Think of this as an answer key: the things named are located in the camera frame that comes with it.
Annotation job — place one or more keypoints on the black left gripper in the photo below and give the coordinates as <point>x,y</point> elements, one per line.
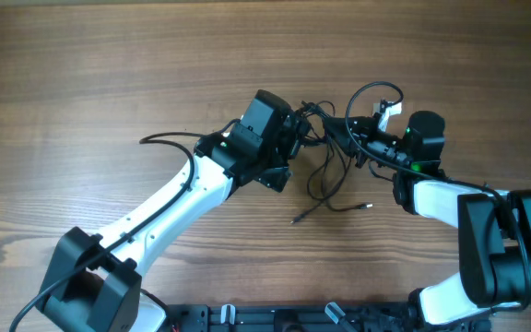
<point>291,137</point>

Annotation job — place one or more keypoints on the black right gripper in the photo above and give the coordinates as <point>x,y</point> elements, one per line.
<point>356,140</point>

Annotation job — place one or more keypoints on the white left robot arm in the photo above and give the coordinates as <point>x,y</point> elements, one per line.
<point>94,280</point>

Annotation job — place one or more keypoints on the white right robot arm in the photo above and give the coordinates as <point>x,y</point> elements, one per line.
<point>493,227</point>

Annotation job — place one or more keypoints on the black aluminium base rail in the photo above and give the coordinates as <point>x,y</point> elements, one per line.
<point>369,317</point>

